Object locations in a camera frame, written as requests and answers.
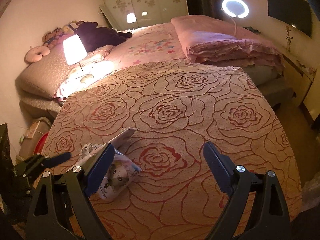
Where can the pink pillow under lamp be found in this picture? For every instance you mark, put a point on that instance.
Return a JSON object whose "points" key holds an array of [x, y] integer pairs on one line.
{"points": [[98, 55]]}

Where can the small distant lamp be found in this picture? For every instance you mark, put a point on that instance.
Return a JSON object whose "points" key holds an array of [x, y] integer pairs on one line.
{"points": [[131, 20]]}

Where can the white shade table lamp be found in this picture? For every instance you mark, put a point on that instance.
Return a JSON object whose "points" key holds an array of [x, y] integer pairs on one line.
{"points": [[75, 52]]}

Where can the brown bedside cabinet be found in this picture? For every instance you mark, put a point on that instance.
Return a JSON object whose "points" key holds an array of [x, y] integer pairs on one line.
{"points": [[28, 145]]}

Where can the pink floral bed sheet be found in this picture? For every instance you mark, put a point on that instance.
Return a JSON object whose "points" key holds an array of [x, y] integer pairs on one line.
{"points": [[154, 43]]}

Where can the dog print pouch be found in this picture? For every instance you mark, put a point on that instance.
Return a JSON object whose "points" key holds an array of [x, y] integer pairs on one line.
{"points": [[120, 174]]}

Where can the wall mounted black television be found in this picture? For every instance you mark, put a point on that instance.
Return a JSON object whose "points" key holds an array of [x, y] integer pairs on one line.
{"points": [[296, 13]]}

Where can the pink neck pillow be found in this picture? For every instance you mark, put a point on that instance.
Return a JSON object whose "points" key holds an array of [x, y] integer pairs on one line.
{"points": [[36, 54]]}

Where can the red plastic mesh basket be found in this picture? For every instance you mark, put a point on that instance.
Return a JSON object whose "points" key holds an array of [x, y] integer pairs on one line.
{"points": [[40, 144]]}

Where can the small book on cabinet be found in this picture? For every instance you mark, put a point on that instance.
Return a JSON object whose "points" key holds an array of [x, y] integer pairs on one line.
{"points": [[31, 131]]}

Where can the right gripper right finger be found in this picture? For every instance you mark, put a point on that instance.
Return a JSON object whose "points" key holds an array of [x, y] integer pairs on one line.
{"points": [[256, 208]]}

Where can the brown plush toys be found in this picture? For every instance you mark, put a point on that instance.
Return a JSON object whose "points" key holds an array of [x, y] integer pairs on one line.
{"points": [[58, 35]]}

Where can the brown patterned headboard cushion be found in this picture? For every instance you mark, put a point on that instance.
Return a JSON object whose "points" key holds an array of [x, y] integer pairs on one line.
{"points": [[43, 78]]}

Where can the white ring light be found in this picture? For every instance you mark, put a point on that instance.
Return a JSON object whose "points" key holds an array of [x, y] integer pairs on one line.
{"points": [[235, 9]]}

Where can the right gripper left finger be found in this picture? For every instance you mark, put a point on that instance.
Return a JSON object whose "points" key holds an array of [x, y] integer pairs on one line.
{"points": [[60, 207]]}

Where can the floral sliding wardrobe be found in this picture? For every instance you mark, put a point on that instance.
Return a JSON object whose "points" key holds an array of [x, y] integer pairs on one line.
{"points": [[147, 12]]}

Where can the folded pink quilt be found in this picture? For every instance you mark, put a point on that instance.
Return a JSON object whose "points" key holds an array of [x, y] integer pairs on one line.
{"points": [[208, 40]]}

